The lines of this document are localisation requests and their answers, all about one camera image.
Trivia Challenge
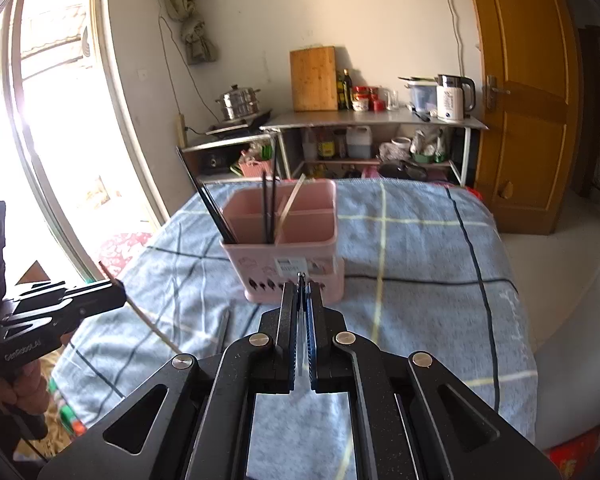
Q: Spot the beige tied curtain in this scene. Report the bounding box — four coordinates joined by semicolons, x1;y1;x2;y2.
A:
162;0;219;66

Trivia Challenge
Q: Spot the pink woven basket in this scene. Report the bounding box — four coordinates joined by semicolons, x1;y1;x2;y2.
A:
238;157;274;179

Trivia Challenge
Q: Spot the metal side shelf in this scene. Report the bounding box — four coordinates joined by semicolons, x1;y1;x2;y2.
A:
177;132;281;187

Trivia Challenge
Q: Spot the induction cooker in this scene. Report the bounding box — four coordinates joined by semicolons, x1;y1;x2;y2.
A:
204;109;274;136

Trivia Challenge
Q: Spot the crumpled plastic bag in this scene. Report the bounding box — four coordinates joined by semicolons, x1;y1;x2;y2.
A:
410;127;449;164

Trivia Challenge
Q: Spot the person's left hand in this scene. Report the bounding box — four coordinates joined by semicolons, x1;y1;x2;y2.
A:
0;332;77;429

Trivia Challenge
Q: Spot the stainless steamer pot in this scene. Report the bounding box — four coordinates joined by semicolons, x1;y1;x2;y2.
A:
215;84;261;121

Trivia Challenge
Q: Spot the stainless steel table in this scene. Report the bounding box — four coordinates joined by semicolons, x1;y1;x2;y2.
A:
259;107;490;187

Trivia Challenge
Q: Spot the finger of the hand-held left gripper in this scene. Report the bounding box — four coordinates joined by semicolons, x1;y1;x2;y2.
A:
11;281;117;305
0;283;129;334

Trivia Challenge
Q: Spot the red wooden chopstick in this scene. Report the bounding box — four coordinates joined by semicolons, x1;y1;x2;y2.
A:
98;259;182;355

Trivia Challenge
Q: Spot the blue plaid tablecloth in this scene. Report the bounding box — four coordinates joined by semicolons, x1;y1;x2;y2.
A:
52;177;538;480

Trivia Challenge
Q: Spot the wooden door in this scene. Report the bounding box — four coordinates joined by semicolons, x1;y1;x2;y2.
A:
461;0;584;237

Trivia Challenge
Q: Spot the grey refrigerator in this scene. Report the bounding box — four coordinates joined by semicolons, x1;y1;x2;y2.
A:
532;220;600;454

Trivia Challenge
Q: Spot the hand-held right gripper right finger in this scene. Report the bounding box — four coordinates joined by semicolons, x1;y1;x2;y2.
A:
305;281;564;480

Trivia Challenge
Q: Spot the white plastic jug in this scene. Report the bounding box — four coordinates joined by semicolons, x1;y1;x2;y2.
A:
346;126;374;160

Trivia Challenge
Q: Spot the clear plastic storage container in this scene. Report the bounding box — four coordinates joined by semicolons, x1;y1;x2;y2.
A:
398;75;439;114

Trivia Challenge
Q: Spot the printed plastic bag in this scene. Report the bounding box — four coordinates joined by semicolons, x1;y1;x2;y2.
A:
49;379;89;437

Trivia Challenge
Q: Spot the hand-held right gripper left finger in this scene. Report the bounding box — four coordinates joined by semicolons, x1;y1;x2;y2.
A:
37;282;301;480

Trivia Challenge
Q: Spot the pink utensil holder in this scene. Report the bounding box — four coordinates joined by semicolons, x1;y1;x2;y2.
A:
219;178;345;304

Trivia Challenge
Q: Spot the red plastic bag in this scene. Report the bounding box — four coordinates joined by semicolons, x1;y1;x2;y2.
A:
547;432;600;480

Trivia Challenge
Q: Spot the thin wall wire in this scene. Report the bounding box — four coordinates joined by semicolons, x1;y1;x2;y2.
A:
159;14;187;117

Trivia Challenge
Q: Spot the bamboo cutting board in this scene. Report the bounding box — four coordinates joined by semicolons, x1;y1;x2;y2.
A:
289;45;339;113

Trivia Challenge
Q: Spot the white electric kettle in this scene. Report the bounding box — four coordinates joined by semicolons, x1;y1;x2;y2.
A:
434;73;477;124

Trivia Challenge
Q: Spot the red patterned rug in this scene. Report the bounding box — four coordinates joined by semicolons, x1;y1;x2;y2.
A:
97;232;154;274

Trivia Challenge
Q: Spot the black cooker appliance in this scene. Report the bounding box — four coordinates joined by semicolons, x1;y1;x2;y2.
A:
199;152;231;176

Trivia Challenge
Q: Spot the window frame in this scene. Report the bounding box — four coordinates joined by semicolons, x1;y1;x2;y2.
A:
0;0;167;283

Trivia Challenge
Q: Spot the black chopstick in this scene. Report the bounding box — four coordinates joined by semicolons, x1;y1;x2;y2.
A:
269;142;280;242
175;145;237;244
261;172;272;242

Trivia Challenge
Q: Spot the wall power cable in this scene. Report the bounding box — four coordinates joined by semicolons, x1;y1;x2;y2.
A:
436;0;464;82

